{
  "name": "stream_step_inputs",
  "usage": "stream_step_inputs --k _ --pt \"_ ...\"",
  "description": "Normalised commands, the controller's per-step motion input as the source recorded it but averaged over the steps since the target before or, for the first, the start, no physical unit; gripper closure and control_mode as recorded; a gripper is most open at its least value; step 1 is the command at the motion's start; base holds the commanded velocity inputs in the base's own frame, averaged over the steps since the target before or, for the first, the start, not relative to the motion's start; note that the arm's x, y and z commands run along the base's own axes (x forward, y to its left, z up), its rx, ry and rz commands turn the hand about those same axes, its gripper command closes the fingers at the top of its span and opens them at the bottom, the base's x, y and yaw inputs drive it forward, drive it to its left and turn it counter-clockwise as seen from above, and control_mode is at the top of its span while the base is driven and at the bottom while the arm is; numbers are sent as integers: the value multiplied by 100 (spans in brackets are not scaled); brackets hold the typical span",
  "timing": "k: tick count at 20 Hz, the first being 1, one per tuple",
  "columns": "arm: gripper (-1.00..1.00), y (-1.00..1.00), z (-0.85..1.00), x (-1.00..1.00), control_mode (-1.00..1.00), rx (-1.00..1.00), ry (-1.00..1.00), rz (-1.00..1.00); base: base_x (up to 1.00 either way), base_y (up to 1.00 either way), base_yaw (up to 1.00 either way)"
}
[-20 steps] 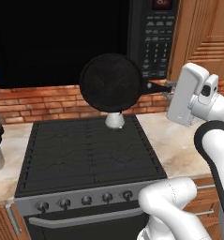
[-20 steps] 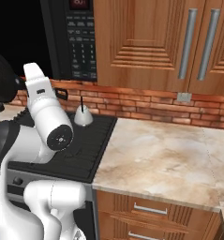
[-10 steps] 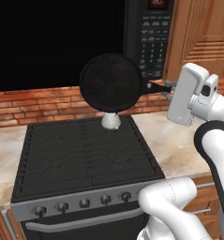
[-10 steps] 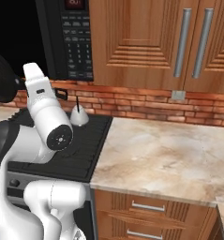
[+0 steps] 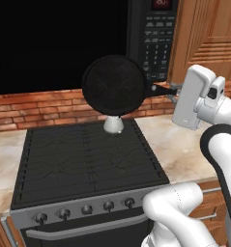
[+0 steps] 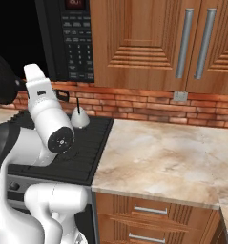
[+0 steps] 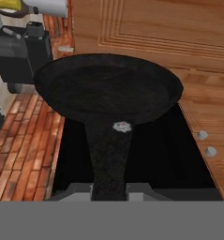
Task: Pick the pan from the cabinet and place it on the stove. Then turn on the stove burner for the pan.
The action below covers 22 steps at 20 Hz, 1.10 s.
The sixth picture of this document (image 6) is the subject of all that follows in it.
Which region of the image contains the black stove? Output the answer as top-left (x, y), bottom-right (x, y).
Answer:
top-left (5, 109), bottom-right (115, 244)

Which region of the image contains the black wall socket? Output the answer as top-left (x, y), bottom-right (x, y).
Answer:
top-left (55, 90), bottom-right (70, 103)

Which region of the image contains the black stove knob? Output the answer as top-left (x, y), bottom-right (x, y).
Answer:
top-left (9, 181), bottom-right (21, 192)

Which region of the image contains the wooden cupboard door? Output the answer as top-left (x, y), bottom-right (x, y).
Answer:
top-left (89, 0), bottom-right (202, 93)
top-left (185, 0), bottom-right (228, 96)

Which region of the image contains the black microwave oven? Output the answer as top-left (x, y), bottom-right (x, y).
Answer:
top-left (34, 0), bottom-right (95, 84)

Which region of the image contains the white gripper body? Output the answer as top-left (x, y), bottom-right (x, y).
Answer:
top-left (23, 63), bottom-right (50, 85)

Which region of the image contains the silver cupboard door handle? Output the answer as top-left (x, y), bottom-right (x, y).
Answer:
top-left (193, 8), bottom-right (218, 81)
top-left (175, 8), bottom-right (195, 80)

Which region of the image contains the silver drawer handle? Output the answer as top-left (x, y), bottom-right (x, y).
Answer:
top-left (133, 203), bottom-right (169, 216)
top-left (128, 232), bottom-right (167, 244)

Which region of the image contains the wooden drawer front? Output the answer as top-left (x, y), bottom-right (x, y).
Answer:
top-left (95, 192), bottom-right (222, 231)
top-left (96, 213), bottom-right (215, 244)

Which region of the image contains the grey wall socket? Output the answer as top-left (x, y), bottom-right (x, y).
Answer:
top-left (173, 91), bottom-right (189, 103)

